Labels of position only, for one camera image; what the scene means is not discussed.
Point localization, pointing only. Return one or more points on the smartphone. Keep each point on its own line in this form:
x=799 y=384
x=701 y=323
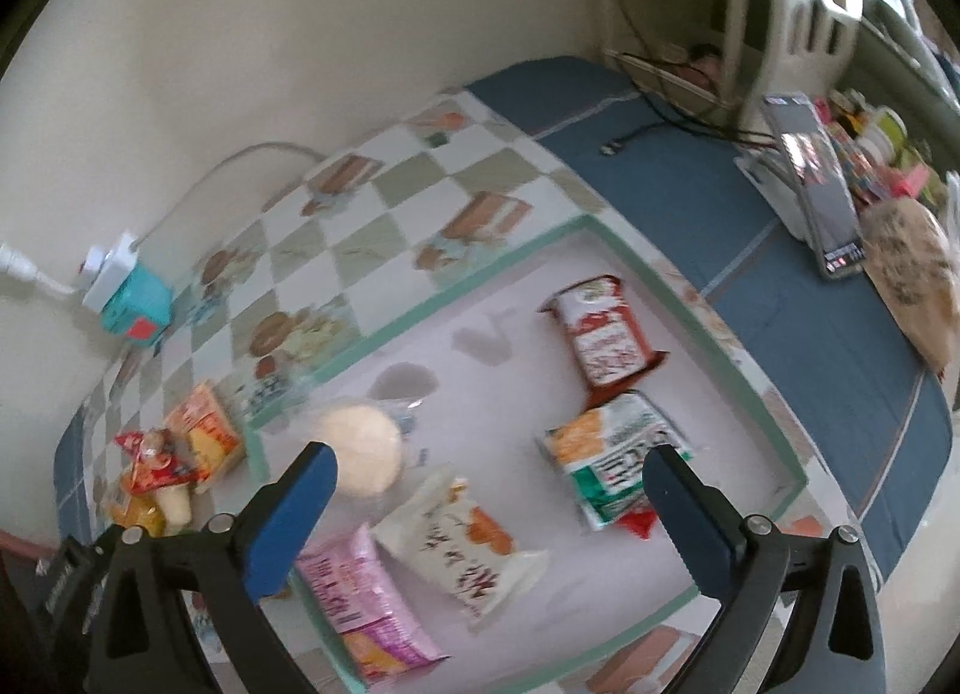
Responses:
x=817 y=199

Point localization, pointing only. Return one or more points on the pink cake packet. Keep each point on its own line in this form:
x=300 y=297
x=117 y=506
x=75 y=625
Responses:
x=367 y=611

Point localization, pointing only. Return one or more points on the white tray with green rim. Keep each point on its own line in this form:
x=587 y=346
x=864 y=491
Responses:
x=487 y=379

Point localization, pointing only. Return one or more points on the red white snack packet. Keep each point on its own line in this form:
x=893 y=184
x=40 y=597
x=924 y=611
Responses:
x=604 y=338

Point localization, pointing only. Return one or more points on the white plastic chair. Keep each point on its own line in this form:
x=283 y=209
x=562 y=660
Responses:
x=795 y=12

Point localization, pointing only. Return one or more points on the yellow snack packet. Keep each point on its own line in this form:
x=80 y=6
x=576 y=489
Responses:
x=135 y=514

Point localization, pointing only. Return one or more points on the green white cracker packet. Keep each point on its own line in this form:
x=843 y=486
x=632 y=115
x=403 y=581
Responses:
x=607 y=454

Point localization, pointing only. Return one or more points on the teal box with red label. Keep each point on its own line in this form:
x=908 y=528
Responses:
x=139 y=304

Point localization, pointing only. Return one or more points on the orange snack packet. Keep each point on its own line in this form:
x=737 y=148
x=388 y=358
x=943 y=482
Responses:
x=206 y=431

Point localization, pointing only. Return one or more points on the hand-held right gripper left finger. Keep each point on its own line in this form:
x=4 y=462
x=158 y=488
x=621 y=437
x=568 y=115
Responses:
x=300 y=506

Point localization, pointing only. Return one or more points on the checkered printed tablecloth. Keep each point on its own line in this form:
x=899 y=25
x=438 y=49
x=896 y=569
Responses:
x=750 y=304

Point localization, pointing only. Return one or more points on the white phone stand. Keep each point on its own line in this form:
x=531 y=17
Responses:
x=772 y=192

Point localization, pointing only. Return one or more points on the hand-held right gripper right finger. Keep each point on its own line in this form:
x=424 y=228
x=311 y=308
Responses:
x=679 y=506

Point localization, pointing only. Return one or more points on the pile of colourful small packets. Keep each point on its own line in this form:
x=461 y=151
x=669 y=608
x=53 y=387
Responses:
x=885 y=154

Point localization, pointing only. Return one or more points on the beige patterned bag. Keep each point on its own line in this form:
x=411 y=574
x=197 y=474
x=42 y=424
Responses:
x=907 y=266

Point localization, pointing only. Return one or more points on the round bun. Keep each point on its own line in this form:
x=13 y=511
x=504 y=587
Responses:
x=360 y=446

